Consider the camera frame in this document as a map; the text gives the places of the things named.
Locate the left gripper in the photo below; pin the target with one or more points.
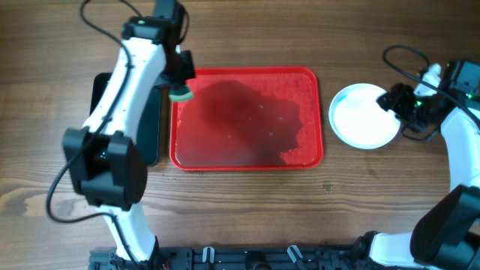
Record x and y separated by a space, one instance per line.
189 73

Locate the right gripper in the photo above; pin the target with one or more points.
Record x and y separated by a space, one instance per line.
397 97

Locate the green scrubbing sponge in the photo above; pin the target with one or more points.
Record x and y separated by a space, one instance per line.
180 94

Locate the white plate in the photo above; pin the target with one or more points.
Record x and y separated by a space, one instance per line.
358 120

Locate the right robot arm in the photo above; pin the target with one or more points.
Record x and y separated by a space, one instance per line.
442 239

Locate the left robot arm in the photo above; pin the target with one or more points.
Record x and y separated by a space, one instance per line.
102 157

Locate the black rectangular tray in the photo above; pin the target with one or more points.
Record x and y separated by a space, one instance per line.
148 134

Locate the red plastic tray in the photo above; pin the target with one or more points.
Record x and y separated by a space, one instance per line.
248 118

